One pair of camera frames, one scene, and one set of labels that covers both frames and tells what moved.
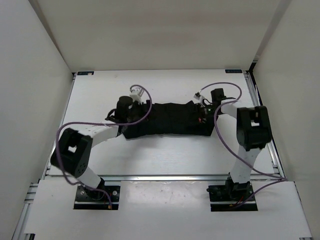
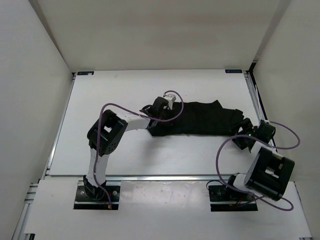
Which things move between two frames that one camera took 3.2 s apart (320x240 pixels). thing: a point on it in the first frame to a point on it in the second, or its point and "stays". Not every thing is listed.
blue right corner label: (234, 71) stays
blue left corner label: (85, 73) stays
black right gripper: (202, 118) to (247, 126)
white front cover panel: (167, 210) stays
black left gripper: (132, 103) to (167, 109)
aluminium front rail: (180, 178) stays
